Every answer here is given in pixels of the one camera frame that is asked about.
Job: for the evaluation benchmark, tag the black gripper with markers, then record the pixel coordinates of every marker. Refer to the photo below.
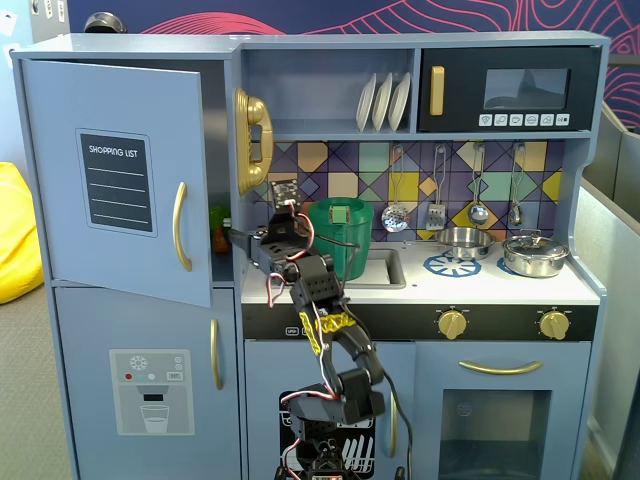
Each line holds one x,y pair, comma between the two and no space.
264,246

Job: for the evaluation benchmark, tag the blue shopping list cabinet door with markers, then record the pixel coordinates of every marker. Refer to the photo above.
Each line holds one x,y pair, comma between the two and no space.
60,150

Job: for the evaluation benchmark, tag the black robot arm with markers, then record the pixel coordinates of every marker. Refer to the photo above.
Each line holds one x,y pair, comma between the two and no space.
320,286

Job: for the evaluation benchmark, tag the blue dishwasher door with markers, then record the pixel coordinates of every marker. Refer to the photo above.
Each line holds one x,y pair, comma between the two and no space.
265,365

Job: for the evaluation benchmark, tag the blue ice dispenser fridge door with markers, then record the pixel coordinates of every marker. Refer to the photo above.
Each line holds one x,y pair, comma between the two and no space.
90,325

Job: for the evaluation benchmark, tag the blue oven door with window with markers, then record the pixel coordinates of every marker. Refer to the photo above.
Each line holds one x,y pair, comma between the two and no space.
430,365

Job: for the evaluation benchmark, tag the orange toy carrot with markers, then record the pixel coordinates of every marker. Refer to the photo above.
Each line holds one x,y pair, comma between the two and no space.
221,241

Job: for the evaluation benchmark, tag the green toy vegetable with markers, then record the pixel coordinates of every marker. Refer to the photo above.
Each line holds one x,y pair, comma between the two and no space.
218,215

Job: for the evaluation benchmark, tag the green plastic cup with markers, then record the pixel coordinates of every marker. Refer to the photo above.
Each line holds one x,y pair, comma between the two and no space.
352,222

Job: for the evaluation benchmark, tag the gold toy telephone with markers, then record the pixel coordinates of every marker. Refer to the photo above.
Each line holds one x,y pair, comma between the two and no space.
255,110

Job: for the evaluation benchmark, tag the steel slotted skimmer spoon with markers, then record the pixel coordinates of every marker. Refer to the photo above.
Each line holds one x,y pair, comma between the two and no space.
395,220

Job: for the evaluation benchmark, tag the grey toy sink basin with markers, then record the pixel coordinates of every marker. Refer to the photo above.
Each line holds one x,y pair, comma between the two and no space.
396,272

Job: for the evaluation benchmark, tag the white toy plate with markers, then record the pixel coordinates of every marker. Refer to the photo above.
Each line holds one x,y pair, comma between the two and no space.
400,100
365,102
382,102

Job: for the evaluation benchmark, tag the steel slotted spatula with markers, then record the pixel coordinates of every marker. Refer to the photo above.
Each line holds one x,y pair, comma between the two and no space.
436,217

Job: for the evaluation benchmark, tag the steel frying pan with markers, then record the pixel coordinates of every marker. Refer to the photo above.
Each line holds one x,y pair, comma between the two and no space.
465,242

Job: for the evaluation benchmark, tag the gold stove knob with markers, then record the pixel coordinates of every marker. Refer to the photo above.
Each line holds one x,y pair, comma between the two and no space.
452,325
554,325

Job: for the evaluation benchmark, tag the steel ladle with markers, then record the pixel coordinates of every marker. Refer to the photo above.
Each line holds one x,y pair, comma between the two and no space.
477,215

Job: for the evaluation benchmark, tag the yellow bean bag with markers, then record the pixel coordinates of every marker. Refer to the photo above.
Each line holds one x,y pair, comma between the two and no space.
17,240

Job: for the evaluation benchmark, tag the black clamp knob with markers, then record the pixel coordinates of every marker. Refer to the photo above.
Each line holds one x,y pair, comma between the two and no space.
277,474
400,474

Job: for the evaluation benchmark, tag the black toy microwave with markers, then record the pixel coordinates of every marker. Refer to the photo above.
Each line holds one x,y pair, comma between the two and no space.
460,90

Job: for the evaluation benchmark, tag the blue toy play kitchen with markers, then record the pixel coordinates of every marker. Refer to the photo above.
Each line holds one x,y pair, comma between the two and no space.
500,290

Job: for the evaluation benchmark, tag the black round helmet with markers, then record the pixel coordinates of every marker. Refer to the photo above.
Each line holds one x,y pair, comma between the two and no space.
102,24

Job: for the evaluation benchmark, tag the small steel hanging spoon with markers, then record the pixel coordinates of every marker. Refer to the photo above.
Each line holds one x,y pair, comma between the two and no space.
516,214

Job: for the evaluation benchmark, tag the steel pot with lid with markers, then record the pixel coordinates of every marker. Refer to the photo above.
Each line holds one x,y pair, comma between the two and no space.
535,257

